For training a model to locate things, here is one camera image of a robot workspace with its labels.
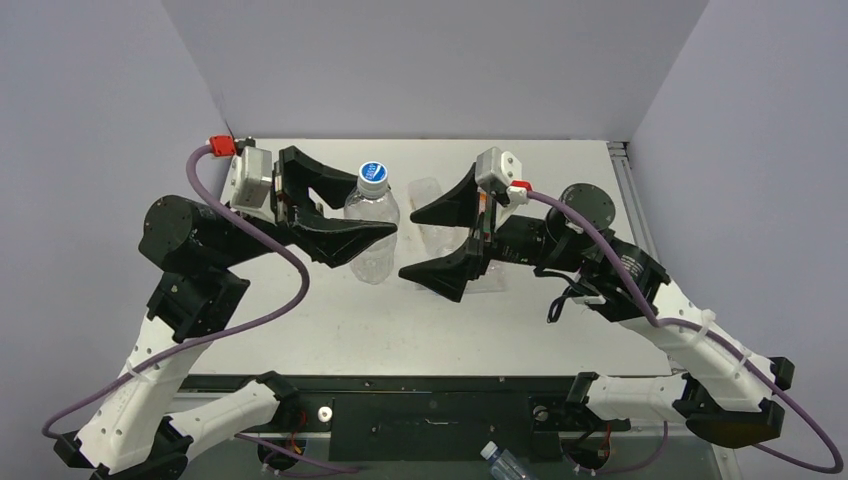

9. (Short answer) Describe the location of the clear bottle blue-white cap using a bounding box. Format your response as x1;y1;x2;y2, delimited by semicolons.
343;161;400;285

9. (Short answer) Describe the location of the clear bottle blue label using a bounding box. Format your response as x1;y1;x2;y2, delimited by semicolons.
465;261;506;293

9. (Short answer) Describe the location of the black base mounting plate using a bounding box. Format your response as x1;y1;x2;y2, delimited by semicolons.
253;376;630;462

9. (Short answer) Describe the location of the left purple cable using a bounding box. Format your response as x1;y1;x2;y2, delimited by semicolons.
40;145;362;475

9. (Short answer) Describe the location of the large clear empty bottle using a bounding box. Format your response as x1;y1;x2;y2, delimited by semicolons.
408;177;467;258

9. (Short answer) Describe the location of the water bottle under table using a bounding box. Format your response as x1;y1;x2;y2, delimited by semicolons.
480;441;534;480

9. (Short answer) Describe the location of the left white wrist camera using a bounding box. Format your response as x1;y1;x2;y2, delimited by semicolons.
219;137;274;223

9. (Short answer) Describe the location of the aluminium frame rail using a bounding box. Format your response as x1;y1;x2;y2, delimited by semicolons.
607;141;660;261

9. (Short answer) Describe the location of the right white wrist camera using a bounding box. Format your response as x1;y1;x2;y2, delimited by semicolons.
474;147;532;231

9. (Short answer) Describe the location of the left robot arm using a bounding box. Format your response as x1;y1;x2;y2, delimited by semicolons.
42;136;397;479

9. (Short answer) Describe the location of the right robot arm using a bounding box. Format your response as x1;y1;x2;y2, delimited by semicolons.
399;173;794;449

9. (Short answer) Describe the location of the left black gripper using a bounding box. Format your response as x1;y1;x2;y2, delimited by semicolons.
210;150;397;269

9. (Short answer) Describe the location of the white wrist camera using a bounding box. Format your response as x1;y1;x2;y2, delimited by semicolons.
219;137;274;223
474;147;532;231

